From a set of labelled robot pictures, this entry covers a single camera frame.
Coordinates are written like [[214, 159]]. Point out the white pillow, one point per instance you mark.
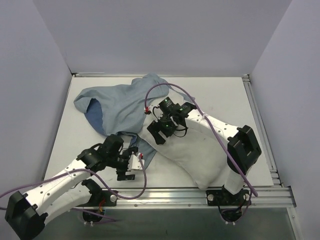
[[203, 160]]

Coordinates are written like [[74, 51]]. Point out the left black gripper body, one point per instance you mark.
[[122, 168]]

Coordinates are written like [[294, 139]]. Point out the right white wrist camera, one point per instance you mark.
[[151, 110]]

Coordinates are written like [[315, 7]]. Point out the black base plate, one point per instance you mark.
[[106, 199], [223, 198]]

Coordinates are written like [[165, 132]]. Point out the blue-grey pillowcase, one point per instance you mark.
[[119, 109]]

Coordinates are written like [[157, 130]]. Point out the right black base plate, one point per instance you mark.
[[223, 198]]

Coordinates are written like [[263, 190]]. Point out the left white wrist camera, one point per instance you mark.
[[136, 162]]

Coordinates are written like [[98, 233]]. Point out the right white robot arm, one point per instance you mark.
[[174, 123]]

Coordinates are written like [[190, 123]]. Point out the aluminium back rail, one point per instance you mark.
[[137, 75]]

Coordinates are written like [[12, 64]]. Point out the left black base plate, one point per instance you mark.
[[106, 199]]

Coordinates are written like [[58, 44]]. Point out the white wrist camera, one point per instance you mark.
[[136, 162], [151, 110]]

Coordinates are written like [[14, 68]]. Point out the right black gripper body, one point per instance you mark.
[[158, 129]]

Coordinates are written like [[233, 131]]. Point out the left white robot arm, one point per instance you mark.
[[28, 213]]

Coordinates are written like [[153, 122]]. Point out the aluminium front rail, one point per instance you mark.
[[268, 197]]

